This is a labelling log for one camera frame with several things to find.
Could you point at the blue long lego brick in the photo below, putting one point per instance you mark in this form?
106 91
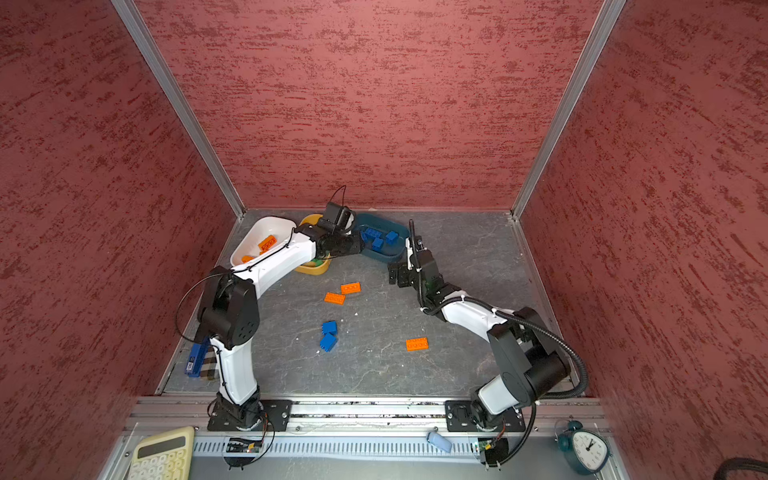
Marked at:
371 233

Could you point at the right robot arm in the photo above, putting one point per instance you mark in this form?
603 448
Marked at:
534 363

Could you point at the plaid pouch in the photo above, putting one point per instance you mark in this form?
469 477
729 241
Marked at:
208 370

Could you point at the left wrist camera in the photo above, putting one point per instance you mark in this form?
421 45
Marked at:
336 217

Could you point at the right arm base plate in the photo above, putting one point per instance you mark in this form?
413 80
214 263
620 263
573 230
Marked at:
467 416

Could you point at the white plastic bin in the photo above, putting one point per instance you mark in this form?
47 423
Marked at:
266 235

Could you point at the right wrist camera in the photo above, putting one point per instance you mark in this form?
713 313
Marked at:
413 247

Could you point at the yellow plastic bin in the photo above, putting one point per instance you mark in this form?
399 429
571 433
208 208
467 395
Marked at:
316 266

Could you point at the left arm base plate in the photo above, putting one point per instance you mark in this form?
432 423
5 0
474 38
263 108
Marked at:
255 415

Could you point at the blue stapler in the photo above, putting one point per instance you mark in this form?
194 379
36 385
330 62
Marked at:
196 358

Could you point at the teal plastic bin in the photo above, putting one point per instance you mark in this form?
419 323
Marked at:
390 253

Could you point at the large orange lego plate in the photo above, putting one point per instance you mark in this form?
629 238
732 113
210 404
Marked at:
334 298

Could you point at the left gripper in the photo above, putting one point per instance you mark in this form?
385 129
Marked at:
356 244

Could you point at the teal alarm clock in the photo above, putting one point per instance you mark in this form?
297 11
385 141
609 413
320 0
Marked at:
586 452

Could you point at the cream calculator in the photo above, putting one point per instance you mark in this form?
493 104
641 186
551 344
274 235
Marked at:
164 456

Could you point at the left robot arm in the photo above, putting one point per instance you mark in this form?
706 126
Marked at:
228 312

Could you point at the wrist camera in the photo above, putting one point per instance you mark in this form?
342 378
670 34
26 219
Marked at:
336 217
413 247

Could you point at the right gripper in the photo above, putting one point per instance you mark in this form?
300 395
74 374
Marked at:
402 268

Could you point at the small blue cylinder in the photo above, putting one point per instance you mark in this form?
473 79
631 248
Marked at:
435 439

